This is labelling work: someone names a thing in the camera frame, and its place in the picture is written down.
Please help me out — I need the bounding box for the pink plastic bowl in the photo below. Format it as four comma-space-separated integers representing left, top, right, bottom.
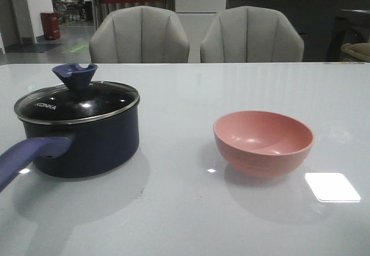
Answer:
213, 110, 315, 178

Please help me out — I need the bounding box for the glass pot lid blue knob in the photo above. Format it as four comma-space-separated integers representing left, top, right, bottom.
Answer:
14, 63, 140, 125

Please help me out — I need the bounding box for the left grey upholstered chair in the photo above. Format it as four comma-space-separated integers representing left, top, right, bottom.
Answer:
89, 6, 190, 64

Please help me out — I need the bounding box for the grey upholstered chair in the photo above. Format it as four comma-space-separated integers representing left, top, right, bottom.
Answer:
200, 6, 304, 63
89, 6, 190, 64

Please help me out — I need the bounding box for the right grey upholstered chair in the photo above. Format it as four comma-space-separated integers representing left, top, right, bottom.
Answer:
200, 6, 304, 63

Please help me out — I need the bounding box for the dark blue saucepan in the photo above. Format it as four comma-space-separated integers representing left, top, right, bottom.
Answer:
0, 80, 141, 193

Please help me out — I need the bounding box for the person seated in background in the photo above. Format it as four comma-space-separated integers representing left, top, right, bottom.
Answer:
52, 0, 84, 22

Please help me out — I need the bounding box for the red trash bin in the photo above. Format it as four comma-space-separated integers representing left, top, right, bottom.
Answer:
40, 12, 60, 40

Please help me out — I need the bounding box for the dark grey sideboard counter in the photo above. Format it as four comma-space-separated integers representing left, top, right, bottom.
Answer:
226, 0, 369, 62

